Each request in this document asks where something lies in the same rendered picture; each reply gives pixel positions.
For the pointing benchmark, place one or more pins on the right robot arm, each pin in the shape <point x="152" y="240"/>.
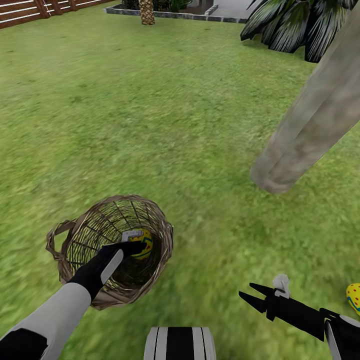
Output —
<point x="342" y="332"/>

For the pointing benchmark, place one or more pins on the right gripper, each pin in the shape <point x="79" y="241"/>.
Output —
<point x="286" y="309"/>

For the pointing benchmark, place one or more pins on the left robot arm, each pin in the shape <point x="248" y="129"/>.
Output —
<point x="44" y="333"/>

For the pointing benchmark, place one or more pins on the tree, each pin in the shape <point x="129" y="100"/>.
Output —
<point x="327" y="107"/>

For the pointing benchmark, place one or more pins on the robot trunk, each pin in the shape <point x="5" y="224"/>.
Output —
<point x="180" y="343"/>

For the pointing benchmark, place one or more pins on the wicker basket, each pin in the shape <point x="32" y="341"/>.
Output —
<point x="122" y="294"/>

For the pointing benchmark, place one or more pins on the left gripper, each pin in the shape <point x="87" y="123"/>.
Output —
<point x="134" y="247"/>

